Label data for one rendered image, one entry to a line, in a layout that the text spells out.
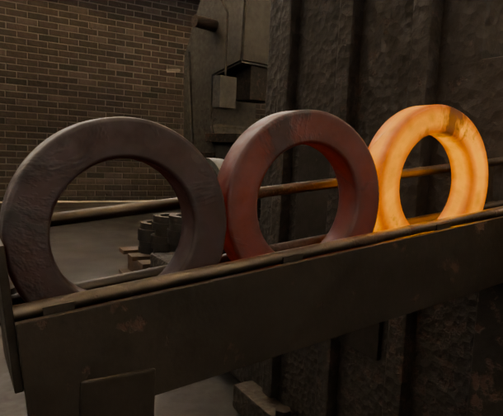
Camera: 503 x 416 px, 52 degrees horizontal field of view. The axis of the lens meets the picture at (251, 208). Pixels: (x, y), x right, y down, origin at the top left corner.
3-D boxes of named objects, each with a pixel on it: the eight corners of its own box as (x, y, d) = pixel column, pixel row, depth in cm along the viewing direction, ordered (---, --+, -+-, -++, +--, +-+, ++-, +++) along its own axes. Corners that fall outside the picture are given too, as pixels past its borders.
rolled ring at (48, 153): (218, 108, 44) (202, 110, 47) (-20, 125, 35) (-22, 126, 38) (237, 310, 48) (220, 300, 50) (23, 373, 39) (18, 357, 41)
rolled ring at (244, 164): (376, 100, 53) (354, 102, 56) (215, 119, 44) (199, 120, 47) (385, 270, 57) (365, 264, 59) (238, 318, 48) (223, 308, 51)
